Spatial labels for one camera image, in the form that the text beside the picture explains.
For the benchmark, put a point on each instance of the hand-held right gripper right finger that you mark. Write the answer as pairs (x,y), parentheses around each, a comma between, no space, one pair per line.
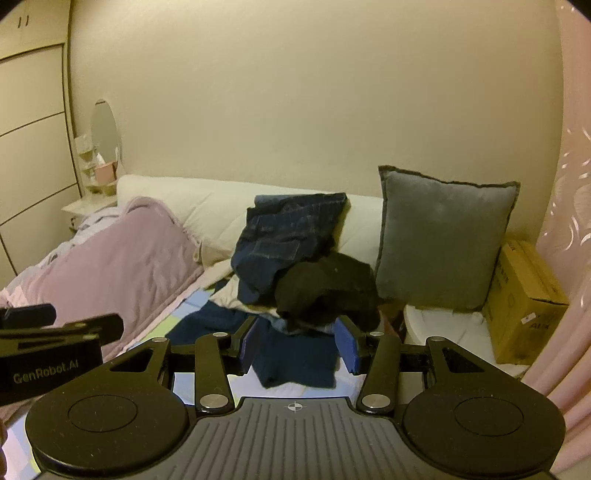
(346,346)

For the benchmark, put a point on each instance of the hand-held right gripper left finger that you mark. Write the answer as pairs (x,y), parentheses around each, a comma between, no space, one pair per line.
(249,344)

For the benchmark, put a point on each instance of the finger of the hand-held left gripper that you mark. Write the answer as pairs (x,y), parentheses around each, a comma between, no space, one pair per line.
(92,326)
(32,314)

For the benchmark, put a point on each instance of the blue denim jeans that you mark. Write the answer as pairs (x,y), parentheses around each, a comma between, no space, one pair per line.
(295,355)

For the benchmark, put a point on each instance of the cream cloth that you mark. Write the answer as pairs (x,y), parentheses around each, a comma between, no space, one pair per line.
(231,297)

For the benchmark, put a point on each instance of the pink blanket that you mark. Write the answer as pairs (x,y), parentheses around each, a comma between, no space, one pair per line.
(115,267)

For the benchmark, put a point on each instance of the black garment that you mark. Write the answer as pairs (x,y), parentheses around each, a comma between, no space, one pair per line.
(323,286)

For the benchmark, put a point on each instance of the checked bed sheet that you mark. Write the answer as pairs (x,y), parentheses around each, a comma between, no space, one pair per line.
(194,304)

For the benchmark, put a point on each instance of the pale crumpled cloth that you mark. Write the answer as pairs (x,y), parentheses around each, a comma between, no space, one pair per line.
(92,226)

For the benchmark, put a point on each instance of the dark blue jeans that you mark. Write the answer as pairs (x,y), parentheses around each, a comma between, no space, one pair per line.
(277,240)

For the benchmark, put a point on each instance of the white nightstand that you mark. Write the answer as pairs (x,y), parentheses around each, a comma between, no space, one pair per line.
(87,205)

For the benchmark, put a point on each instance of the grey pillow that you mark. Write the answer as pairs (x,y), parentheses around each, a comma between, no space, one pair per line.
(438,230)

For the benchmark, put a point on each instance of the pink box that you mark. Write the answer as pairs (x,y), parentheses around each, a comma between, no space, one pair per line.
(104,171)

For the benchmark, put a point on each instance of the white cosmetic organizer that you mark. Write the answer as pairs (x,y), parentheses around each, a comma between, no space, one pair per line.
(87,157)

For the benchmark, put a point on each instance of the cream wardrobe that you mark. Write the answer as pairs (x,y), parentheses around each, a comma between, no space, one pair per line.
(32,138)

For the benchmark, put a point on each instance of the cardboard box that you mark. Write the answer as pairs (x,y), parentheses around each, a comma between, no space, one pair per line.
(521,300)

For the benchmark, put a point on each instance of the oval mirror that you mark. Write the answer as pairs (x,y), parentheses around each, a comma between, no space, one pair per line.
(104,129)

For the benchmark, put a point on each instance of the pink curtain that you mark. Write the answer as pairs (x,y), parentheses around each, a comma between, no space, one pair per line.
(568,230)

